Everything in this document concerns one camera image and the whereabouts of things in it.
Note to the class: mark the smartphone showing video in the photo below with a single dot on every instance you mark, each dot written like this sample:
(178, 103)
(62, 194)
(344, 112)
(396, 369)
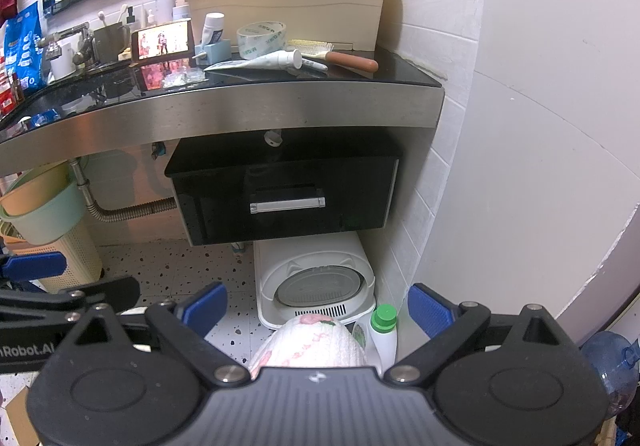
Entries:
(162, 42)

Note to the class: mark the white toothpaste tube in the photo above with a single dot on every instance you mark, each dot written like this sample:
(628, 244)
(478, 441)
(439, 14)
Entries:
(276, 60)

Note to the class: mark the blue holder with white tube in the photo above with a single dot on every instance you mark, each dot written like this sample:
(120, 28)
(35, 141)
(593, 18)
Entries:
(213, 48)

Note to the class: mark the beige perforated laundry basket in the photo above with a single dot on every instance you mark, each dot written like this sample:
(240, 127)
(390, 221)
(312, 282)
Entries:
(83, 262)

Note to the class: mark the white cat litter box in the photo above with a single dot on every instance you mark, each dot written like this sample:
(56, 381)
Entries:
(328, 275)

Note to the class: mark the white strawberry patterned right sleeve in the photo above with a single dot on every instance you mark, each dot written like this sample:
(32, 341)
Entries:
(310, 341)

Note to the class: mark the brush with brown wooden handle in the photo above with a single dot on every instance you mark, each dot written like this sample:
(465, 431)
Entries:
(324, 51)

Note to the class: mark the black drawer with metal handle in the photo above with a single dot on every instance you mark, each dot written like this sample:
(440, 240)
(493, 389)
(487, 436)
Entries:
(236, 187)

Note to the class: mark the mint green plastic basin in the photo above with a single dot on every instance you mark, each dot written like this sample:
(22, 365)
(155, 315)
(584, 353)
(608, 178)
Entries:
(53, 219)

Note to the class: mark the white hook under counter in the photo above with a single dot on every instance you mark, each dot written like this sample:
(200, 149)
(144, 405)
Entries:
(273, 138)

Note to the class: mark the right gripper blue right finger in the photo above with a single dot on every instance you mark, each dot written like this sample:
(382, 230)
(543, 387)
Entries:
(430, 311)

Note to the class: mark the blue water jug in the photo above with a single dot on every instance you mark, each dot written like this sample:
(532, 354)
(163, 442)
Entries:
(616, 361)

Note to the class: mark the grey metal cup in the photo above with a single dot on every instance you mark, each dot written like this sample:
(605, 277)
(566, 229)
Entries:
(110, 41)

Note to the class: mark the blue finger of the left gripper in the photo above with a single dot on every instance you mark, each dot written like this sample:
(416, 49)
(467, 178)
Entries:
(33, 266)

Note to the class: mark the stainless edged black countertop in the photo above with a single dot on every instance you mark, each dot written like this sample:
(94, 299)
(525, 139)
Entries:
(70, 123)

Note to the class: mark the chrome sink faucet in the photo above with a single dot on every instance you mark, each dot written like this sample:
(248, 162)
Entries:
(81, 41)

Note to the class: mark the clear packing tape roll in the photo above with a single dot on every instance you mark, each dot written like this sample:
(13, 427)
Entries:
(260, 38)

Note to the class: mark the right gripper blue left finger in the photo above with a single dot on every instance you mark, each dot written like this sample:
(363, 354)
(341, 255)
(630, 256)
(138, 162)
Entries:
(204, 309)

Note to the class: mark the white bottle green cap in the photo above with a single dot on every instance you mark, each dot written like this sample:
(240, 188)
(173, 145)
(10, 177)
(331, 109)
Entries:
(383, 333)

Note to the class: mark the blue snack package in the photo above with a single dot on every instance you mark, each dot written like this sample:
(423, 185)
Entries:
(21, 51)

